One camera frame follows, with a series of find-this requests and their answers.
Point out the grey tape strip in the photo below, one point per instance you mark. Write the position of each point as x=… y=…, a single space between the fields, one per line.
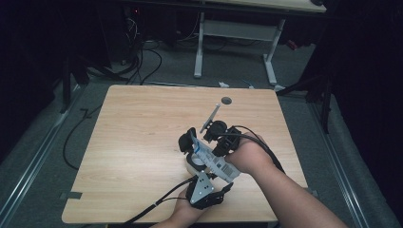
x=72 y=195
x=313 y=191

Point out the clear jar with black lid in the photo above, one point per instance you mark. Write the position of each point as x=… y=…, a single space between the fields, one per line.
x=186 y=142

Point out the small red object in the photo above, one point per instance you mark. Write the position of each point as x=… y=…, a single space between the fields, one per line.
x=292 y=45

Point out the small white floor object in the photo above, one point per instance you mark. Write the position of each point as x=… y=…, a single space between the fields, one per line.
x=223 y=84

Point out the white-framed desk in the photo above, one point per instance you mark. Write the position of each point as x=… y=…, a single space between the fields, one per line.
x=237 y=30

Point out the person's right hand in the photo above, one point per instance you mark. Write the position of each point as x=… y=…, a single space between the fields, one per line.
x=253 y=155

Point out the round grey table grommet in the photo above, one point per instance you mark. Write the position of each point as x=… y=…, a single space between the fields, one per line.
x=226 y=100

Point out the person's left hand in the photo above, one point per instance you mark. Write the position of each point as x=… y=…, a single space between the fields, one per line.
x=187 y=207

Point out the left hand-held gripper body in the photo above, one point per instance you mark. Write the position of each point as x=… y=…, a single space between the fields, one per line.
x=201 y=190

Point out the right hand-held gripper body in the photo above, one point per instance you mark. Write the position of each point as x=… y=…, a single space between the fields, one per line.
x=229 y=139

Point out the black stand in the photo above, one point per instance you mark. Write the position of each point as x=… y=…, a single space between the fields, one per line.
x=323 y=91
x=66 y=85

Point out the white and blue pouch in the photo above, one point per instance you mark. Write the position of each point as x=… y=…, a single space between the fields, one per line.
x=218 y=164

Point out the metal floor rail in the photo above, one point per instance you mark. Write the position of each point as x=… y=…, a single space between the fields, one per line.
x=34 y=152
x=339 y=164

